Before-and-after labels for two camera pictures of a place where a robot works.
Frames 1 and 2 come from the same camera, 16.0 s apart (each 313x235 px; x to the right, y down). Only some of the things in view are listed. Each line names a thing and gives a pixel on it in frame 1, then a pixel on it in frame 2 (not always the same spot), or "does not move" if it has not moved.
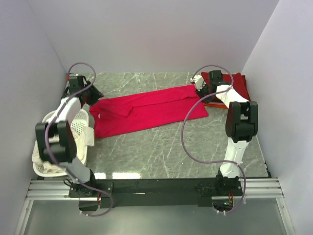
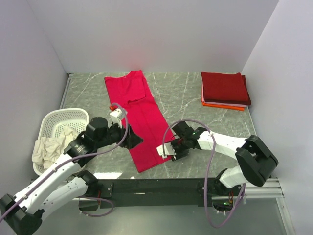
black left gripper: x=92 y=94 -> x=127 y=137
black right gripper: x=205 y=91 -> x=176 y=149
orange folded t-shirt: x=222 y=105 does not move
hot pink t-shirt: x=142 y=110 -> x=132 y=91
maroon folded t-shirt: x=244 y=81 does not move
